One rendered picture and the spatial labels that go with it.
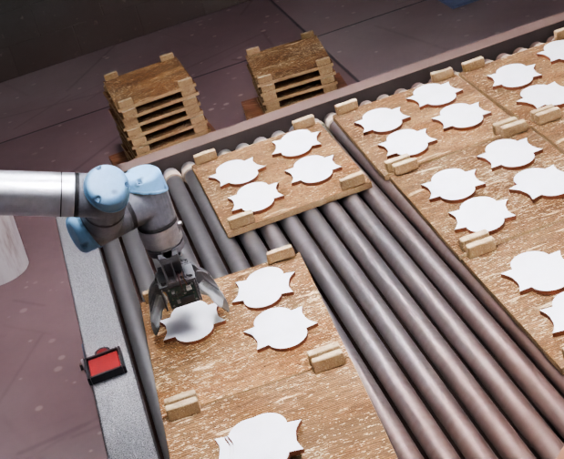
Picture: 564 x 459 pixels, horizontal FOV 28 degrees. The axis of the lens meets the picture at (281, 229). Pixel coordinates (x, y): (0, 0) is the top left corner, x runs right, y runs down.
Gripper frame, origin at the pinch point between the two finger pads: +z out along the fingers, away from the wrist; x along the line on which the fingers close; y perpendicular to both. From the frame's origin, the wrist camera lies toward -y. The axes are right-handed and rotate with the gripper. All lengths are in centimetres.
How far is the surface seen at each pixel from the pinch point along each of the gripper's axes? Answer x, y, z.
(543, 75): 100, -61, 2
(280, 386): 12.1, 28.6, 0.0
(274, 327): 14.8, 11.4, -0.5
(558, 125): 92, -33, 1
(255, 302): 13.0, 0.9, -0.2
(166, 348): -6.2, 5.3, 0.5
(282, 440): 9.3, 46.0, -2.9
